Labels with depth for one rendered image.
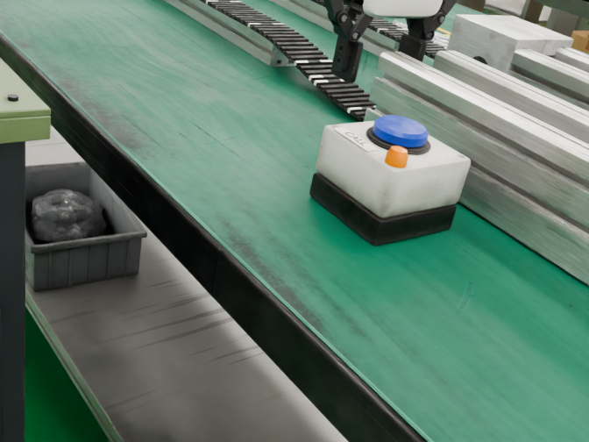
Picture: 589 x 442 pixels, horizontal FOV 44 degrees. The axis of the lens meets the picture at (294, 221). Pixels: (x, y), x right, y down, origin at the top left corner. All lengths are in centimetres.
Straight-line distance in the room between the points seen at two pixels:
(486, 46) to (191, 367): 71
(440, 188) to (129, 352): 82
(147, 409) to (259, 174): 64
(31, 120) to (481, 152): 35
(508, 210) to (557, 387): 18
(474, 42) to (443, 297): 42
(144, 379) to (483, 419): 87
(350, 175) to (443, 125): 12
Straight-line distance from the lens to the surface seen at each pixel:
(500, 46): 82
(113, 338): 128
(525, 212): 57
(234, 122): 67
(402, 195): 50
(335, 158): 53
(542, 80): 80
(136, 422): 114
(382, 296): 46
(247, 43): 89
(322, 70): 80
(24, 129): 59
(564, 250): 56
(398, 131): 52
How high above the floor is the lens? 103
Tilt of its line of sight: 28 degrees down
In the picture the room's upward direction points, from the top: 12 degrees clockwise
